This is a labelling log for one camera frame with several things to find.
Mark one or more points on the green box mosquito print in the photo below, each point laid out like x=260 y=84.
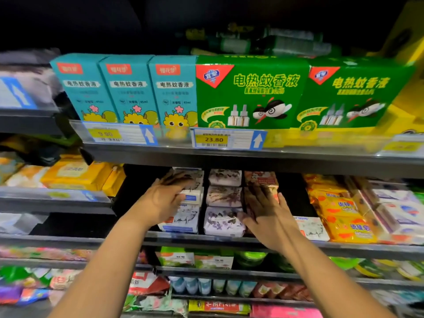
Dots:
x=351 y=92
x=252 y=89

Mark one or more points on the orange white packet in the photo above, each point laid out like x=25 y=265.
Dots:
x=8 y=165

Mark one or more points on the person's left forearm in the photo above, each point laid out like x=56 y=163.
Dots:
x=106 y=275

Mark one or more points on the row of blue white tubes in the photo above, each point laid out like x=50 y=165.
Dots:
x=199 y=285

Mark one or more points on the teal packets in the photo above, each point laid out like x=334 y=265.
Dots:
x=397 y=296

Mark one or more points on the person's right hand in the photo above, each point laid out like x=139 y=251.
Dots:
x=268 y=222

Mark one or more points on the dark green packets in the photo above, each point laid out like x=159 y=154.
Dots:
x=40 y=145

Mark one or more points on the stack of pink soap boxes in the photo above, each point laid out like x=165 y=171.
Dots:
x=258 y=176

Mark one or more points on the stack of yellow soap cartons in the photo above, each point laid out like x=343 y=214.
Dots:
x=76 y=175

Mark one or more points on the green white carton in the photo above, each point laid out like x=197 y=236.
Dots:
x=213 y=260
x=175 y=258

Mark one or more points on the person's right forearm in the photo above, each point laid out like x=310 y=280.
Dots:
x=324 y=281

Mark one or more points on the red white packet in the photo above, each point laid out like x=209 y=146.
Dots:
x=146 y=282

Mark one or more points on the white blue price tag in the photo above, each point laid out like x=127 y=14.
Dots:
x=404 y=145
x=16 y=92
x=228 y=139
x=122 y=134

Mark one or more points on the large yellow box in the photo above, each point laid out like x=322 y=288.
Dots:
x=411 y=43

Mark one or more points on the white blue price strip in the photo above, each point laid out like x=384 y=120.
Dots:
x=53 y=194

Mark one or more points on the pile of colourful packets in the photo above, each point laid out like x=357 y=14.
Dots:
x=33 y=278

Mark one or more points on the pink flat pack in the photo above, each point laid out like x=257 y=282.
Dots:
x=285 y=311

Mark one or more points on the stack of yellow soap boxes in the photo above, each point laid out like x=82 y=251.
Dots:
x=344 y=222

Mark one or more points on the white floral packet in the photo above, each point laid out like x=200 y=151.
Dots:
x=156 y=303

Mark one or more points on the white blue print soap box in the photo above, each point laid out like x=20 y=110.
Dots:
x=179 y=220
x=193 y=195
x=193 y=174

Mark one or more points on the row of pink orange packets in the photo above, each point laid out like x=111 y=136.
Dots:
x=46 y=251

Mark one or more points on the row of red tubes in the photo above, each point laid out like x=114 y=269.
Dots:
x=281 y=290

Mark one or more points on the yellow red flat pack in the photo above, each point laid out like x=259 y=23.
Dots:
x=218 y=306

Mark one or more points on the stack of green soap boxes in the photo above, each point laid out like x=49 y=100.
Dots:
x=419 y=195

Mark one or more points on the flat yellow box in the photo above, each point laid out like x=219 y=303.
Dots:
x=404 y=122

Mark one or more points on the stack of white plastic packs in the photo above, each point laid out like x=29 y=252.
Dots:
x=33 y=73

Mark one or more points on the stack of white purple soap boxes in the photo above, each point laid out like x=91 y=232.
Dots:
x=397 y=208

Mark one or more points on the row of dark green packs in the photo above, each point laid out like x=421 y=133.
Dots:
x=265 y=41

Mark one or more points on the white plastic pack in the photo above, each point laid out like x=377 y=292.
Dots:
x=16 y=223

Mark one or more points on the person's left hand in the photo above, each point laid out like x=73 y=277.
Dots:
x=162 y=198

